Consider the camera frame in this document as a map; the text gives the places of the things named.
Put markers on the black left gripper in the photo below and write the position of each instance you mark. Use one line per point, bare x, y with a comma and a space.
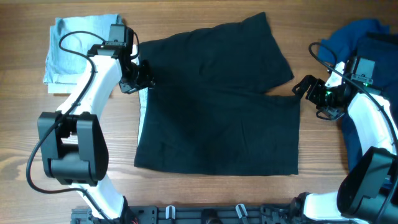
147, 78

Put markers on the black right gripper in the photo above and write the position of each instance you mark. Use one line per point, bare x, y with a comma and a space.
317, 85

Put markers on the black shorts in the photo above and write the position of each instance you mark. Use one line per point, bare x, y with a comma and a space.
210, 111

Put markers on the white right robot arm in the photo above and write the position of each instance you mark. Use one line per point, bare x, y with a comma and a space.
369, 192

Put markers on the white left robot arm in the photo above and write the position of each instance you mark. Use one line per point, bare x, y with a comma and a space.
71, 141

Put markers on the folded light blue denim garment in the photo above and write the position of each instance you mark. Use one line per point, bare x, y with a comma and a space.
63, 69

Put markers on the dark blue garment pile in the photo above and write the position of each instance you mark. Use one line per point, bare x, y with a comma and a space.
371, 42

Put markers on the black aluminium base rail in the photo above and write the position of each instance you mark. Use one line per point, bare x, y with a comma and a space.
264, 214

